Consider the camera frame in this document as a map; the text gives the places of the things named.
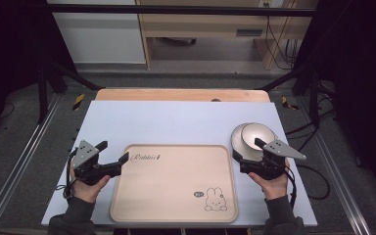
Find aluminium floor rail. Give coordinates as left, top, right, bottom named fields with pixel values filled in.
left=294, top=97, right=373, bottom=235
left=0, top=93, right=64, bottom=235

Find black metal stand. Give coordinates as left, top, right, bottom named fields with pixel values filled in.
left=258, top=63, right=321, bottom=127
left=36, top=58, right=103, bottom=125

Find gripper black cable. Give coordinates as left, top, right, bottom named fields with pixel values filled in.
left=56, top=148, right=80, bottom=201
left=283, top=166, right=299, bottom=210

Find yellow black tape piece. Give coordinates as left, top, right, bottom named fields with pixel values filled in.
left=71, top=93, right=86, bottom=112
left=280, top=95, right=301, bottom=112

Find wooden table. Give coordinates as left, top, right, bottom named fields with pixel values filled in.
left=95, top=87, right=271, bottom=103

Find hanging black cables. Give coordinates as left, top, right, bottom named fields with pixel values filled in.
left=265, top=15, right=301, bottom=71

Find person's right hand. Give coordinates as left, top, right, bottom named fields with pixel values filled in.
left=248, top=158, right=291, bottom=201

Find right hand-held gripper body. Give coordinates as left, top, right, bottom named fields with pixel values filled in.
left=240, top=139, right=307, bottom=181

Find person's left hand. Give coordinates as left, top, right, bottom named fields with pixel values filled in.
left=69, top=165, right=112, bottom=205

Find dark object under desk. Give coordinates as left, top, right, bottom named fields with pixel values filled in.
left=159, top=36, right=198, bottom=46

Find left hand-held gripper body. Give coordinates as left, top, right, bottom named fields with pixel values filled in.
left=69, top=139, right=116, bottom=186

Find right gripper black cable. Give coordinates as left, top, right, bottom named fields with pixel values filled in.
left=283, top=166, right=299, bottom=210

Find black curtain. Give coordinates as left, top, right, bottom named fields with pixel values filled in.
left=293, top=0, right=376, bottom=205
left=0, top=0, right=78, bottom=140

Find beige tray with rabbit print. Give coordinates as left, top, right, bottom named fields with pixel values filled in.
left=110, top=143, right=239, bottom=224

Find black floor cable loop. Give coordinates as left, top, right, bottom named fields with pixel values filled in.
left=295, top=164, right=332, bottom=201

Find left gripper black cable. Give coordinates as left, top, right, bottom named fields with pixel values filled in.
left=56, top=148, right=80, bottom=201

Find white bowl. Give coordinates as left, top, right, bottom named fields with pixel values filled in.
left=241, top=121, right=277, bottom=152

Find white cabinet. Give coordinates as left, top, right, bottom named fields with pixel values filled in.
left=46, top=0, right=147, bottom=65

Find wooden desk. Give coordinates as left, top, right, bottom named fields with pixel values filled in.
left=135, top=0, right=319, bottom=71

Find black metal crossbar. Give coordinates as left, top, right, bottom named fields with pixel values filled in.
left=47, top=3, right=317, bottom=18

